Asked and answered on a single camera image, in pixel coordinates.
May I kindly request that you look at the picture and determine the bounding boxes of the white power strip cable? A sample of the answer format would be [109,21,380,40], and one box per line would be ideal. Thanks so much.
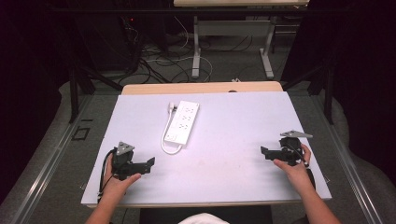
[160,107,184,156]

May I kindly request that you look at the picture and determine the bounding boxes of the white floor cable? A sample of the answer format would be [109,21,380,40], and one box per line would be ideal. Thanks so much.
[144,15,214,83]

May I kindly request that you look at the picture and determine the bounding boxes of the person's white clothing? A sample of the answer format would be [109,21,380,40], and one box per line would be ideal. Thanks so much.
[177,212,232,224]

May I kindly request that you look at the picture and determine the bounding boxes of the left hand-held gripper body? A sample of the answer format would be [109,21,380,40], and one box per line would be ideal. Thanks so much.
[111,141,148,182]

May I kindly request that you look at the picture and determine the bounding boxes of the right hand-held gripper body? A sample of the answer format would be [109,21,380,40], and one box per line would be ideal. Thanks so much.
[273,130,314,167]

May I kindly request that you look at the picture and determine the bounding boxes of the white desk with metal legs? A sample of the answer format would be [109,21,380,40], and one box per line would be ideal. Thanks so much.
[173,0,311,80]

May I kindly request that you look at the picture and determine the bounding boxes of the tangle of black floor cables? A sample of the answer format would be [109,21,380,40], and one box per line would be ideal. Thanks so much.
[118,18,255,85]

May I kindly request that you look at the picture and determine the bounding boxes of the black floor socket frame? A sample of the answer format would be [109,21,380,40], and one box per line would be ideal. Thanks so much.
[71,126,92,142]

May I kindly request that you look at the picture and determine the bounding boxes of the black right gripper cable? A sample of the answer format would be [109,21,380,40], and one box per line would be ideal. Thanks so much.
[285,142,317,191]

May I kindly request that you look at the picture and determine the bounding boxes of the black metal stand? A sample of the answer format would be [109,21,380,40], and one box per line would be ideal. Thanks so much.
[280,61,336,126]
[67,61,124,124]

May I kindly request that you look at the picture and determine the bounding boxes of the white table mat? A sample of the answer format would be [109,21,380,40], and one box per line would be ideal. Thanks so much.
[80,91,333,208]

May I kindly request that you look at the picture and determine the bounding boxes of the black computer tower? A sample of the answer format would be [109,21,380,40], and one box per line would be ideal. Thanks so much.
[74,12,143,73]

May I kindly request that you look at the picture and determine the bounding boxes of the person's right hand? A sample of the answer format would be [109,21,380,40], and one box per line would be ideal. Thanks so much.
[273,143,313,189]

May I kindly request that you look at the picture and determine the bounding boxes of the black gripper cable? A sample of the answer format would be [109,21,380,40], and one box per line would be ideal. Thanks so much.
[98,148,118,201]
[285,142,317,191]

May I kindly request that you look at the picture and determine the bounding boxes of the white power strip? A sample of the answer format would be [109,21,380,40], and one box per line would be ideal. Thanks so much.
[163,100,201,147]

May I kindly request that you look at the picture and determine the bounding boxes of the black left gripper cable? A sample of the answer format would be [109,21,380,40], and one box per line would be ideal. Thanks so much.
[98,148,118,201]

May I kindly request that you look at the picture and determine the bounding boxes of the metal floor rail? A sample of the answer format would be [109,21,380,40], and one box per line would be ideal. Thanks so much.
[8,92,94,224]
[309,91,379,224]

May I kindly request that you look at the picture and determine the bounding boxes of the person's left hand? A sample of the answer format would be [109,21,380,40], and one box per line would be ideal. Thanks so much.
[102,154,143,201]

